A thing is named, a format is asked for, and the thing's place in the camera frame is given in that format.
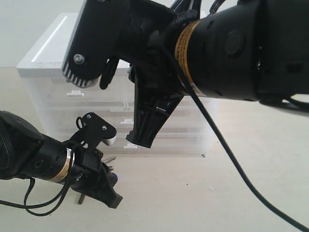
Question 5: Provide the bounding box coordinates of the clear bottom wide drawer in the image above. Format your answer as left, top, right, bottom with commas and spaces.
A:
98, 126, 213, 157

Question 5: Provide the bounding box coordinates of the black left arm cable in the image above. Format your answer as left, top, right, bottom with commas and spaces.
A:
0, 142, 87, 215

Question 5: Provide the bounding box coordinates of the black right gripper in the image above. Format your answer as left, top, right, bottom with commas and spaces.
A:
115, 0, 193, 148

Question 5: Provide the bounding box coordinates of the key bunch with blue tag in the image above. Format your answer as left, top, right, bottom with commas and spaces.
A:
78, 156, 119, 205

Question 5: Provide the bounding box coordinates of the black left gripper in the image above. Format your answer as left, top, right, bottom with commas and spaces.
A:
70, 145, 123, 208

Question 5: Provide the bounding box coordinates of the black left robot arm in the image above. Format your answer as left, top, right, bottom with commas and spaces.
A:
0, 111, 123, 208

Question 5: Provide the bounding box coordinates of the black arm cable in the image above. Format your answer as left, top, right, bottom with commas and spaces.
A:
0, 142, 87, 215
149, 33, 309, 232

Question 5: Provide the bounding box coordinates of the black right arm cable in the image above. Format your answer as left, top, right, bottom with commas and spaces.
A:
149, 33, 309, 232

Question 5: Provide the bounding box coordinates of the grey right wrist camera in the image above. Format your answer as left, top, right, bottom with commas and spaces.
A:
62, 0, 130, 89

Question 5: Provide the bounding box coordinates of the white plastic drawer cabinet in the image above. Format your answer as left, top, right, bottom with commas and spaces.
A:
17, 13, 214, 157

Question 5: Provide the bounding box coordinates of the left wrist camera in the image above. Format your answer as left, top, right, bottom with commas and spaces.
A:
70, 112, 117, 153

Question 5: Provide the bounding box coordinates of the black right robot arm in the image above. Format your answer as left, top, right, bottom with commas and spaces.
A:
126, 0, 309, 148

